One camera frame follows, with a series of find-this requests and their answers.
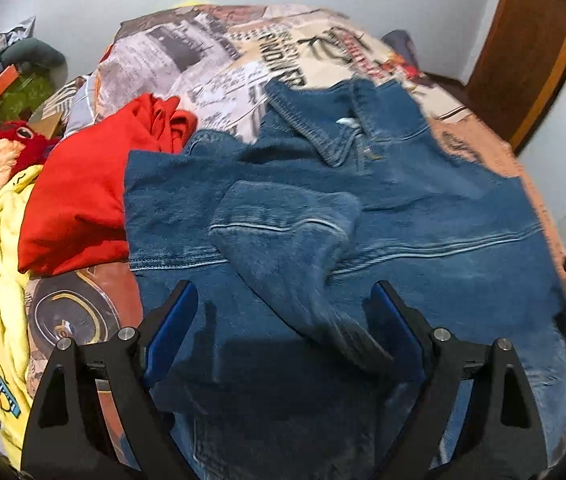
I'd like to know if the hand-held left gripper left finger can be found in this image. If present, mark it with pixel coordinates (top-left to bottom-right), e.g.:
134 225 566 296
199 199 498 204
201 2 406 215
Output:
21 280 200 480

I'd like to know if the wooden door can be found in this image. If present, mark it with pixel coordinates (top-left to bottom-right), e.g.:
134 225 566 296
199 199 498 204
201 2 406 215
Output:
465 0 566 157

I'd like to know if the blue denim jacket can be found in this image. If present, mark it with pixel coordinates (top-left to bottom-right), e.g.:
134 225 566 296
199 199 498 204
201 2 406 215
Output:
124 79 566 480

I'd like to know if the printed bed blanket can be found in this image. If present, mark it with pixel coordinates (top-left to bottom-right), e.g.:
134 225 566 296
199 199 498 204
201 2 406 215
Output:
25 4 566 466

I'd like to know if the dark green plush toy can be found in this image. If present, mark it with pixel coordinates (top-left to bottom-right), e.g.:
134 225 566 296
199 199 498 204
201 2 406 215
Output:
2 39 66 77

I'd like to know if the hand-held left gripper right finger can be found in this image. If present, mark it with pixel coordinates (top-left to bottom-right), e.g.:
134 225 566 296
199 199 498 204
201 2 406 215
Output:
370 281 550 480

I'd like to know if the red garment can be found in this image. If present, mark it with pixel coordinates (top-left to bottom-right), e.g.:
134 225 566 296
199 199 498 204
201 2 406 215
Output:
17 93 198 277

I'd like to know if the yellow printed garment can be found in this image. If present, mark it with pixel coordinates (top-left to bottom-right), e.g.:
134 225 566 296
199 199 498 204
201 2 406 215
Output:
0 164 44 471

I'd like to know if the green cloth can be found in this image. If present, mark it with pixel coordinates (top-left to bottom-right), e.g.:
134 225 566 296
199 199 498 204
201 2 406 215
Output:
0 72 56 133

